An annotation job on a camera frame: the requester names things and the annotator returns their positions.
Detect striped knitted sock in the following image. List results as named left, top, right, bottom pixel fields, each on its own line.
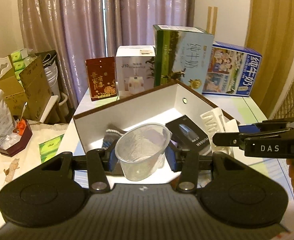
left=101, top=124, right=126, bottom=150

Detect clear plastic cup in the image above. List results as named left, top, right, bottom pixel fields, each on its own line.
left=114, top=123, right=171, bottom=181

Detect black product box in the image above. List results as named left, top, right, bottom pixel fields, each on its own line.
left=165, top=115, right=212, bottom=155

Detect brown white storage box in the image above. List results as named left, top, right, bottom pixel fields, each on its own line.
left=72, top=80, right=240, bottom=183

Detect green tissue pack on table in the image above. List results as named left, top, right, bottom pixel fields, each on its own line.
left=39, top=134, right=64, bottom=163

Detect dark blue milk carton box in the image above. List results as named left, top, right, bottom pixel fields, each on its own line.
left=203, top=41, right=262, bottom=97

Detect dark red tray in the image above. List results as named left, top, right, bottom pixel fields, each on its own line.
left=0, top=117, right=33, bottom=157

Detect red gift box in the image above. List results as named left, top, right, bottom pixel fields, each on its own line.
left=85, top=57, right=117, bottom=101

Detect light blue milk carton box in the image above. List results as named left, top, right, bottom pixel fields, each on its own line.
left=153, top=24, right=214, bottom=94

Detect white humidifier box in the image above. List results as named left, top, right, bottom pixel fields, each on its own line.
left=116, top=46, right=156, bottom=98

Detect brown cardboard box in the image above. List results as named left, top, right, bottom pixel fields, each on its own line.
left=0, top=56, right=51, bottom=121

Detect black paper bag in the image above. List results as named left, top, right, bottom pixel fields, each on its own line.
left=35, top=50, right=60, bottom=101

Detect green tissue packs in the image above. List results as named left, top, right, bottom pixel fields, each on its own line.
left=11, top=48, right=35, bottom=81

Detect purple curtain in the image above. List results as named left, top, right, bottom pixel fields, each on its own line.
left=18, top=0, right=195, bottom=108

